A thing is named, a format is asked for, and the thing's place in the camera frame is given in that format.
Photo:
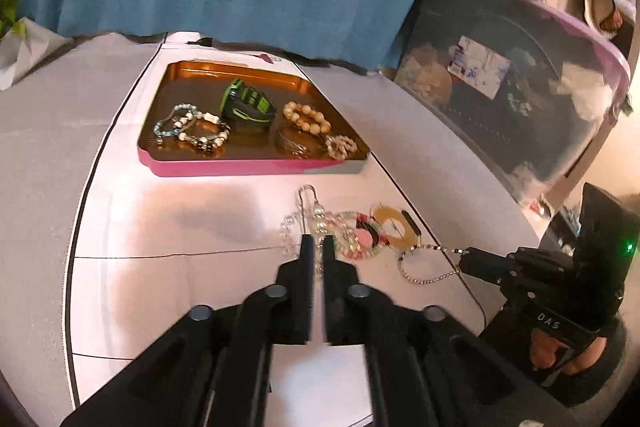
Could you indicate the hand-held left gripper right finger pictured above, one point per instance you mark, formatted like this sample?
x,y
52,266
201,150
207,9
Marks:
x,y
330,267

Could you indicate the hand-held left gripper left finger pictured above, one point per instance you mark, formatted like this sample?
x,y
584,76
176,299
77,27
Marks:
x,y
306,267

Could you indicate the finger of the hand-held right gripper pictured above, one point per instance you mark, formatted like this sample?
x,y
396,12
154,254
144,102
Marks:
x,y
482,272
480,254

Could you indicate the thin metal bangle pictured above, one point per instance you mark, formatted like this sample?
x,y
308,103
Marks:
x,y
287,146

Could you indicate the green and black wristwatch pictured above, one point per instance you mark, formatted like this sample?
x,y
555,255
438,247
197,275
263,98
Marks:
x,y
247,104

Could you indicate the copper tray with pink rim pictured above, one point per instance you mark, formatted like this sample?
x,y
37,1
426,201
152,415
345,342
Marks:
x,y
200,82

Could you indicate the person's right hand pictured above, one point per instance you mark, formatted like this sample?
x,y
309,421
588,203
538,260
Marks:
x,y
542,352

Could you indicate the amber hoop ornament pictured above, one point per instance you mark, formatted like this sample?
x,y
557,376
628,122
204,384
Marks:
x,y
382,213

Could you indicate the white printed table runner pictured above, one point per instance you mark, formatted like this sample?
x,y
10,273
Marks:
x,y
200,217

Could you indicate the clear storage box purple lid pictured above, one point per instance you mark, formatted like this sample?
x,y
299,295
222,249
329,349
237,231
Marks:
x,y
520,107

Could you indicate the grey tablecloth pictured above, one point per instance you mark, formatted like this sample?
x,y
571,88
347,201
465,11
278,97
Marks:
x,y
45,147

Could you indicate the potted green plant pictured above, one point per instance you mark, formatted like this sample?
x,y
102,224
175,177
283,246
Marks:
x,y
9,14

